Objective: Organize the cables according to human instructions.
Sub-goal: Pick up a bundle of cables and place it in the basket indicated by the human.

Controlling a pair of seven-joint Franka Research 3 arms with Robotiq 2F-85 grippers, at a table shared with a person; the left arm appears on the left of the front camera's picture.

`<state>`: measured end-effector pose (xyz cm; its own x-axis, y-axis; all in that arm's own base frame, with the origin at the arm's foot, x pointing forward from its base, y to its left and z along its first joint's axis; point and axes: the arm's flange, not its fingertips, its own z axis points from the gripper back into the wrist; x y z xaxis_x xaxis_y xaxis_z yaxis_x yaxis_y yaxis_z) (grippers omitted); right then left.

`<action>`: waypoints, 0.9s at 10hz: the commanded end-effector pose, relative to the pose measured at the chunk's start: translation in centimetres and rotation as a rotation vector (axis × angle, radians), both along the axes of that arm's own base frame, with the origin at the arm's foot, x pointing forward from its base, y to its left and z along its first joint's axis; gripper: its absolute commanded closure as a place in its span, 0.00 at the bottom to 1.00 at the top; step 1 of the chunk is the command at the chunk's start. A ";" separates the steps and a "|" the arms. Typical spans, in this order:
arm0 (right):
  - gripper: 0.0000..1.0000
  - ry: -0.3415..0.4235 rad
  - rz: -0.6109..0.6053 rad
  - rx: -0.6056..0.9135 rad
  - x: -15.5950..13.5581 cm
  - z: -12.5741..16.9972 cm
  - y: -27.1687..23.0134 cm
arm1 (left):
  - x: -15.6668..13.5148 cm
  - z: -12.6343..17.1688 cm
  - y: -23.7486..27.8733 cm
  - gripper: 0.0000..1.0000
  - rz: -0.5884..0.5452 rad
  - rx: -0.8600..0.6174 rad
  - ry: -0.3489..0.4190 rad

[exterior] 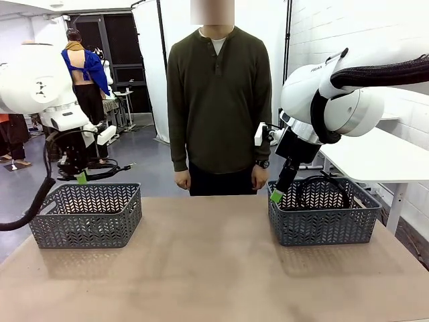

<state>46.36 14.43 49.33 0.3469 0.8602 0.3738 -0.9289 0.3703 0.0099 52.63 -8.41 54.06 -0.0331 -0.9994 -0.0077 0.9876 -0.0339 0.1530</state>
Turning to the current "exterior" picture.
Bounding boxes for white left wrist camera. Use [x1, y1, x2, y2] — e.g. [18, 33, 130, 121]
[95, 125, 117, 146]

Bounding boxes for left arm black cable sleeve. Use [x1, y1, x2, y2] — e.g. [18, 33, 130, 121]
[0, 128, 101, 233]

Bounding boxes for small white mannequin torso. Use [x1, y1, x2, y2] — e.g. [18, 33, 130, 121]
[95, 46, 117, 101]

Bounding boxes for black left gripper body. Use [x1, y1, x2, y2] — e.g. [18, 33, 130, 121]
[58, 131, 89, 174]

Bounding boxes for grey perforated plastic basket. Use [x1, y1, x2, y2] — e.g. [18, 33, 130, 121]
[28, 182, 143, 250]
[267, 176, 383, 248]

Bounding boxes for white backdrop screen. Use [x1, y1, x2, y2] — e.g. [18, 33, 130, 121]
[131, 0, 293, 147]

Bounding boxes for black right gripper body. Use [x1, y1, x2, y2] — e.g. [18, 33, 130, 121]
[273, 128, 323, 172]

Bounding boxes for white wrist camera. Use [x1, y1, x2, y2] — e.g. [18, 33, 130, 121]
[253, 121, 269, 148]
[95, 125, 117, 146]

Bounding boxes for large black cable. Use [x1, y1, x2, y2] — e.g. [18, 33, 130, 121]
[297, 170, 353, 211]

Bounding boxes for person's right hand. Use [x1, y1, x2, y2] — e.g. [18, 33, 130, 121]
[174, 168, 192, 190]

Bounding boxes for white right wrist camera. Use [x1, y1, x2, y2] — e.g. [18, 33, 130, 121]
[253, 121, 269, 148]

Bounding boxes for white side table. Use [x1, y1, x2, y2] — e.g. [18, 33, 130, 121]
[316, 112, 429, 235]

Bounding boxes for person's left forearm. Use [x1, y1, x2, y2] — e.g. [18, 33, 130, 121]
[252, 113, 272, 164]

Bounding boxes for background work table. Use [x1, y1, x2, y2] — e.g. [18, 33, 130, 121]
[100, 90, 137, 138]

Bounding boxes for black glass door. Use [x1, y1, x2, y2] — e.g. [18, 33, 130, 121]
[68, 13, 154, 115]

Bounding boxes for black backdrop stand pole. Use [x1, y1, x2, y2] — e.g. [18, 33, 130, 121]
[130, 0, 178, 147]
[283, 0, 294, 83]

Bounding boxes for mannequin with blue shirt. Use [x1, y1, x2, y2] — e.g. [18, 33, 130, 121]
[60, 28, 112, 165]

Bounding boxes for person in olive sweater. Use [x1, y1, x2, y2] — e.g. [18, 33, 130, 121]
[166, 25, 273, 197]

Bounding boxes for black power plug cable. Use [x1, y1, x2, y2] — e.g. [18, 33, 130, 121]
[56, 157, 122, 182]

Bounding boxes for person's left hand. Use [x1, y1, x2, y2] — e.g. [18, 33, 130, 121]
[250, 166, 269, 191]

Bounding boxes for arm black cable sleeve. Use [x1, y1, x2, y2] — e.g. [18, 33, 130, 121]
[0, 128, 101, 233]
[309, 54, 429, 144]

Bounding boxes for person's right forearm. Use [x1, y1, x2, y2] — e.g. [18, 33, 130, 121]
[168, 110, 191, 173]

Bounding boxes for right arm black cable sleeve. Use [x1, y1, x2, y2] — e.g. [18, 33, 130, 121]
[309, 54, 429, 144]

